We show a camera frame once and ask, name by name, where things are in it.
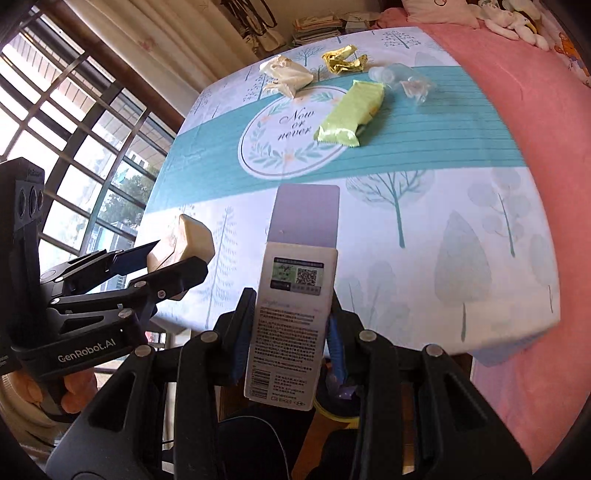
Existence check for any metal window grille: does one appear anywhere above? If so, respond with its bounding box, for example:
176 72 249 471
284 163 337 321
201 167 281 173
0 14 182 326

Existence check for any tree print tablecloth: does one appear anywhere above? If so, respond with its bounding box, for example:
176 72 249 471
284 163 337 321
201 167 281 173
143 27 562 367

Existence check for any hanging bag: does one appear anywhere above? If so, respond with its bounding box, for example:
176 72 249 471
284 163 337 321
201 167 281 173
221 0 288 52

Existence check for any white crumpled paper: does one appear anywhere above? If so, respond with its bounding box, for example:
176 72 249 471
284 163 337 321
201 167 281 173
259 54 315 99

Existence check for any person's left hand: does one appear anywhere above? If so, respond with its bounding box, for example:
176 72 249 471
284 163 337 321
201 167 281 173
60 368 100 415

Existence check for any beige cap block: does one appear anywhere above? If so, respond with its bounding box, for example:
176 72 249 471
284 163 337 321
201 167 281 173
147 213 216 302

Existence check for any cream curtain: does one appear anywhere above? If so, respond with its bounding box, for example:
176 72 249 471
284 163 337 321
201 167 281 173
65 0 262 95

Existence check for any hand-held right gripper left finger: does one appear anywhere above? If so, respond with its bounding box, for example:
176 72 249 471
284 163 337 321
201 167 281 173
46 288 259 480

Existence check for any light green snack packet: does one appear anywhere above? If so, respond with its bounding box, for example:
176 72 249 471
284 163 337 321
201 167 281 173
314 79 386 148

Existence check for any white plush toy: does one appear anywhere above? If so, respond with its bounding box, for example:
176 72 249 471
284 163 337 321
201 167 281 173
470 0 551 51

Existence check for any white purple cosmetic tube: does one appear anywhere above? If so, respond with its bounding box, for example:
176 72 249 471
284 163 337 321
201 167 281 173
244 185 341 407

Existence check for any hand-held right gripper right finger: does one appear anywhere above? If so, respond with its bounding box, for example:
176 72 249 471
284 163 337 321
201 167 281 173
325 294 532 480

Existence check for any cartoon print blanket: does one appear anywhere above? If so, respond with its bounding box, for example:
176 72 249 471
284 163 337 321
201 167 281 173
536 9 591 89

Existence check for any crushed clear plastic bottle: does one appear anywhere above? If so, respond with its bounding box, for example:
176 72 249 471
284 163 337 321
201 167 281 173
368 64 437 105

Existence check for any pink pillow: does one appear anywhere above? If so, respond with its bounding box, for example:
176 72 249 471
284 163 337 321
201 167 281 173
401 0 482 29

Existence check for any stack of books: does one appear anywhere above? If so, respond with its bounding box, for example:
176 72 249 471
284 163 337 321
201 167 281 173
291 13 385 48

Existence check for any pink bed sheet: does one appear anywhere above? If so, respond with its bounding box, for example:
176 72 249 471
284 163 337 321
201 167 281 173
374 4 591 472

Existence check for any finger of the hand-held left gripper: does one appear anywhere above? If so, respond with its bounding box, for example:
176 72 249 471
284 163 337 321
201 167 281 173
41 238 161 297
47 257 209 332

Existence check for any yellow crumpled wrapper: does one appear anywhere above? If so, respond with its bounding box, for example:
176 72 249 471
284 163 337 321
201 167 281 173
321 45 369 75

